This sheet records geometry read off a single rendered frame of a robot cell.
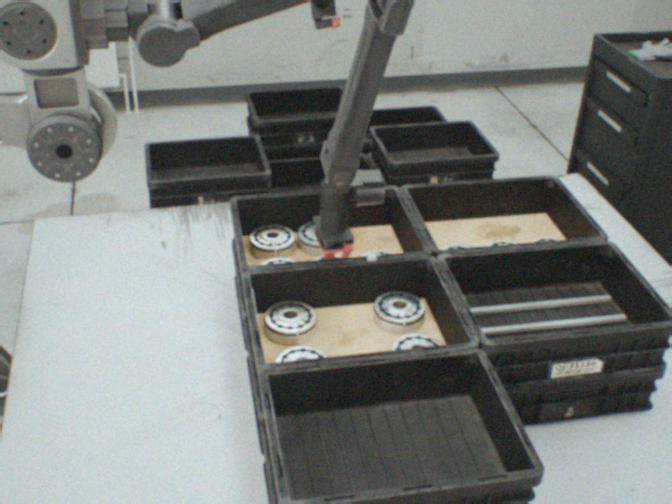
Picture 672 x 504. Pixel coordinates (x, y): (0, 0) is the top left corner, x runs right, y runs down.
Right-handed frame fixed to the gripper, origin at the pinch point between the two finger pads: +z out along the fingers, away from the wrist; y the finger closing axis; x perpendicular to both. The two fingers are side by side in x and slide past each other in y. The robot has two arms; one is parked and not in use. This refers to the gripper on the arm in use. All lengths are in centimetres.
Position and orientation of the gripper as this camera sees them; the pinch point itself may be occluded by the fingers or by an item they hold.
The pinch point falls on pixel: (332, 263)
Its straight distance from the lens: 178.4
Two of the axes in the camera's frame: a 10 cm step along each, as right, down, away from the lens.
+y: -2.6, -5.4, 8.0
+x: -9.7, 1.2, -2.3
